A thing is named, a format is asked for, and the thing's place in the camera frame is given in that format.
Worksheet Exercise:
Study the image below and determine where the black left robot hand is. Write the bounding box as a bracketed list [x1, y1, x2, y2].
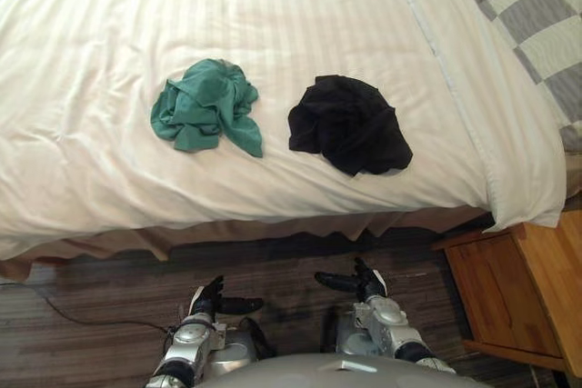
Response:
[189, 274, 265, 317]

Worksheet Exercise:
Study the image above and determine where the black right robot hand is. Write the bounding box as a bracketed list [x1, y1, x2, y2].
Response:
[314, 256, 389, 303]

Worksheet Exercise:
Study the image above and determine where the beige bed skirt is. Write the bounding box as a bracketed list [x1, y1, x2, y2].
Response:
[0, 204, 497, 284]

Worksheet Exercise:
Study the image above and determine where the white quilt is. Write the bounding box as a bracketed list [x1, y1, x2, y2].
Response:
[0, 0, 568, 263]

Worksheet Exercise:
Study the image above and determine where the silver left robot leg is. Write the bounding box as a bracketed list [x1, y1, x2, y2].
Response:
[206, 316, 276, 378]

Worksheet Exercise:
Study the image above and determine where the silver robot torso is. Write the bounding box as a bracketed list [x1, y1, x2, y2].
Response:
[193, 353, 501, 388]

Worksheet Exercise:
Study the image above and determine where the wooden nightstand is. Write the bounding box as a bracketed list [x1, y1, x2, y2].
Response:
[430, 209, 582, 380]

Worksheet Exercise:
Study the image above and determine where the black crumpled garment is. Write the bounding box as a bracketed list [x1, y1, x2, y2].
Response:
[286, 74, 414, 178]

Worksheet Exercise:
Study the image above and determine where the green crumpled garment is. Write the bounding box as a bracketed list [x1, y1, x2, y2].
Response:
[150, 58, 265, 158]

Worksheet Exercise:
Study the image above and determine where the grey checkered patchwork bedspread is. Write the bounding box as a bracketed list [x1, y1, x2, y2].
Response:
[435, 0, 582, 156]

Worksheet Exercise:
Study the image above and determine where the black floor cable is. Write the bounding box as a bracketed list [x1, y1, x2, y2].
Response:
[0, 280, 172, 333]

